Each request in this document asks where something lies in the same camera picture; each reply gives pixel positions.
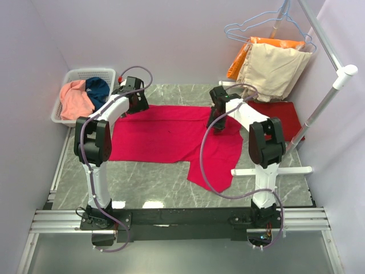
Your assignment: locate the pink red t shirt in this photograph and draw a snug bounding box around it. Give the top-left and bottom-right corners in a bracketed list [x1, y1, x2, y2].
[109, 106, 243, 192]

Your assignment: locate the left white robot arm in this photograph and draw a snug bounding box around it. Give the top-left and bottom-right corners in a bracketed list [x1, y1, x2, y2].
[74, 76, 149, 229]

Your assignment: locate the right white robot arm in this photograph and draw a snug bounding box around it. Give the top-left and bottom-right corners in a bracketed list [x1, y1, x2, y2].
[199, 86, 286, 228]

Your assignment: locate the orange hanging garment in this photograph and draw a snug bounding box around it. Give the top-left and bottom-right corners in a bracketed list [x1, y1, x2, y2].
[226, 36, 306, 81]

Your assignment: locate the white plastic laundry basket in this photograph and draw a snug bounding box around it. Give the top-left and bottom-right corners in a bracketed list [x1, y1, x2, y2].
[51, 68, 116, 127]

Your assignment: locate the dark blue t shirt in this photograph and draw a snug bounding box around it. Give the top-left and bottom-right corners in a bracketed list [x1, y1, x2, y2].
[85, 77, 110, 111]

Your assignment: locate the beige hanging garment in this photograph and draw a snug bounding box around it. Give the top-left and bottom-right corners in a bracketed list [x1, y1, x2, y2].
[236, 43, 312, 102]

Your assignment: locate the salmon pink t shirt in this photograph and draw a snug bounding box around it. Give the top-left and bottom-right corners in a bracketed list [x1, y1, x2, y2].
[59, 80, 95, 120]

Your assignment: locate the folded dark red t shirt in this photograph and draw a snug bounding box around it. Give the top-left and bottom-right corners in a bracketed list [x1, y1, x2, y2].
[248, 101, 301, 142]

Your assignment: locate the metal clothes rack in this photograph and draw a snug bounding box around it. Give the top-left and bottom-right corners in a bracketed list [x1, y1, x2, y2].
[218, 0, 359, 179]

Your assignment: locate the black base beam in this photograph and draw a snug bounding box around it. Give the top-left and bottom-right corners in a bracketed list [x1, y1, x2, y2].
[80, 207, 282, 243]

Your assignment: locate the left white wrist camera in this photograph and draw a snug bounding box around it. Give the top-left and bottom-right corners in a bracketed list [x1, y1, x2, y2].
[118, 77, 127, 86]

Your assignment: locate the blue wire hanger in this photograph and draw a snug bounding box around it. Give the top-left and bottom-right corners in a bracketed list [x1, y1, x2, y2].
[224, 1, 317, 53]

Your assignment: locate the aluminium rail frame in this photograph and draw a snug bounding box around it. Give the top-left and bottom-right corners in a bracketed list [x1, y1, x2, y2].
[17, 208, 344, 273]

